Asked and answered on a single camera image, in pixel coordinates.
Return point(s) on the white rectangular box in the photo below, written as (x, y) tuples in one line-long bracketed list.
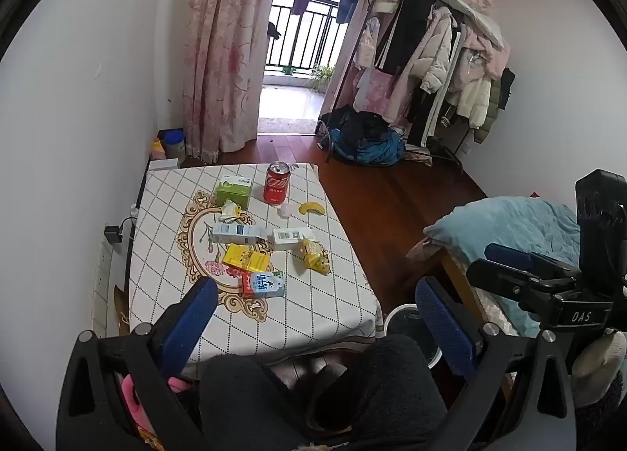
[(164, 165)]

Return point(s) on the white diamond-pattern tablecloth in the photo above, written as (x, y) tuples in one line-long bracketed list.
[(166, 215)]

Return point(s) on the white hanging puffer coat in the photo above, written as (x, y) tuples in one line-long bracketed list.
[(436, 49)]

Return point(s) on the yellow flat box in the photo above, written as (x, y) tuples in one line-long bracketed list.
[(237, 256), (258, 263)]

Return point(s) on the red drink can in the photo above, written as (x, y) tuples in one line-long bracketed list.
[(277, 186)]

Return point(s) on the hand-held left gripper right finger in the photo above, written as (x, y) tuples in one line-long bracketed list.
[(443, 323)]

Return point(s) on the clothes rack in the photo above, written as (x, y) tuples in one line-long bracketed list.
[(453, 142)]

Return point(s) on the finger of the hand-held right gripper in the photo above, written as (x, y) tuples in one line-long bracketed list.
[(509, 284), (509, 255)]

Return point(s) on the blue jacket on floor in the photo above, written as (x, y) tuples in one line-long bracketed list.
[(372, 152)]

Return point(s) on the white waste bin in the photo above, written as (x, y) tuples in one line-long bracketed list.
[(406, 323)]

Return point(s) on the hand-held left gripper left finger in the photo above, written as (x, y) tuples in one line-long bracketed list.
[(193, 318)]

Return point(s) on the black clothes pile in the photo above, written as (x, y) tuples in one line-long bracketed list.
[(357, 125)]

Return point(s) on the white wall socket plate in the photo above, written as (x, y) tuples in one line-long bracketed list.
[(103, 284)]

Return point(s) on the blue blanket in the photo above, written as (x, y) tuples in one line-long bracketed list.
[(514, 225)]

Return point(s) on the blue and white box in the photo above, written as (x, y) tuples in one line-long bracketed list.
[(235, 234)]

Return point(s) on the white crumpled tissue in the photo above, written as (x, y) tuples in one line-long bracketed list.
[(285, 211)]

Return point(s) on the green and white box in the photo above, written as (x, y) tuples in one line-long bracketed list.
[(232, 193)]

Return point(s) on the blue-lid jar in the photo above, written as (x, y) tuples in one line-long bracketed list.
[(175, 144)]

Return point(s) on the brown cardboard piece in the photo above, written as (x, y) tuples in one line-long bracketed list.
[(121, 309)]

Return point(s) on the yellow snack packet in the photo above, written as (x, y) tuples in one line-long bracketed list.
[(313, 257)]

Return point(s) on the pink hanging coat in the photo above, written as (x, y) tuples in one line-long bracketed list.
[(482, 56)]

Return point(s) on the red and blue milk carton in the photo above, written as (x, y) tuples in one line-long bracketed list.
[(262, 284)]

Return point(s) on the wooden bed frame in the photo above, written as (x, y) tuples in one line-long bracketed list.
[(460, 284)]

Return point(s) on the black balcony railing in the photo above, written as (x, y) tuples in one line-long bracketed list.
[(299, 34)]

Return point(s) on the black hanging coat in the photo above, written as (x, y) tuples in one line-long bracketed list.
[(409, 24)]

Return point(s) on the black wall charger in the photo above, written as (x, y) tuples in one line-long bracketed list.
[(113, 234)]

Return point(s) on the potted green plant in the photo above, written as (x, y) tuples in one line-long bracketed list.
[(321, 77)]

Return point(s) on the pleated pink floral curtain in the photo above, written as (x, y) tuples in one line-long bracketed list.
[(225, 54)]

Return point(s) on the yellow banana toy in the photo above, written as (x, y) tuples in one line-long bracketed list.
[(312, 208)]

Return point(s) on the pink slipper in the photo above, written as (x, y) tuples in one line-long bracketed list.
[(133, 394)]

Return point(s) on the orange bottle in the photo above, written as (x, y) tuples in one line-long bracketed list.
[(156, 150)]

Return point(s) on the white and yellow crumpled wrapper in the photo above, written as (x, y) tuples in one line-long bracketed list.
[(230, 210)]

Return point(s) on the white barcode box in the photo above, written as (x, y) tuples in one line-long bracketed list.
[(291, 238)]

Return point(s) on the cream puffer jacket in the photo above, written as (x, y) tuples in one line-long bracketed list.
[(472, 100)]

